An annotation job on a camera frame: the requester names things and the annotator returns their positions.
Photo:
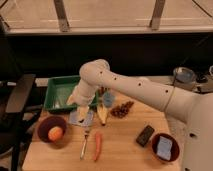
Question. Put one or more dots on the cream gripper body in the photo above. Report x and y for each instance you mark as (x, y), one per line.
(82, 111)

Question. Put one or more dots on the orange apple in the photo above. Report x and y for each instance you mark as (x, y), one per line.
(55, 133)

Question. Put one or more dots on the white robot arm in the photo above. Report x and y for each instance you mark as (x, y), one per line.
(195, 110)

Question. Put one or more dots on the green plastic tray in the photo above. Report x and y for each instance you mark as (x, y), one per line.
(57, 93)

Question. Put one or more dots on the yellow banana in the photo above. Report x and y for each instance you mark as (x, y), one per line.
(102, 112)

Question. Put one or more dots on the blue plastic cup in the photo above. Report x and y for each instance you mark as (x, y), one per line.
(108, 99)

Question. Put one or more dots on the silver fork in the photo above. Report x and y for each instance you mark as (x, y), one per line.
(86, 135)

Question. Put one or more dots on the bunch of brown grapes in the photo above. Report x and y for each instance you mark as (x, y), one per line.
(122, 110)

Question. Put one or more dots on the orange carrot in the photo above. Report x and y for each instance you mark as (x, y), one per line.
(98, 141)

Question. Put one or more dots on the purple bowl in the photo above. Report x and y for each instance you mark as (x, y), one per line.
(47, 124)

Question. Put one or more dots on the black office chair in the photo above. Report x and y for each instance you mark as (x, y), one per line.
(16, 117)

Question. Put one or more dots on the black rectangular block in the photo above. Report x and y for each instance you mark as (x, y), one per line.
(145, 135)

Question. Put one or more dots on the blue sponge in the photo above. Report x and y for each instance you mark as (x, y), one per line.
(164, 148)

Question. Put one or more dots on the red bowl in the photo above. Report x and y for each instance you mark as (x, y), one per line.
(175, 151)

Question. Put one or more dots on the grey metal bowl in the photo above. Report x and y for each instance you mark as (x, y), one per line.
(184, 75)

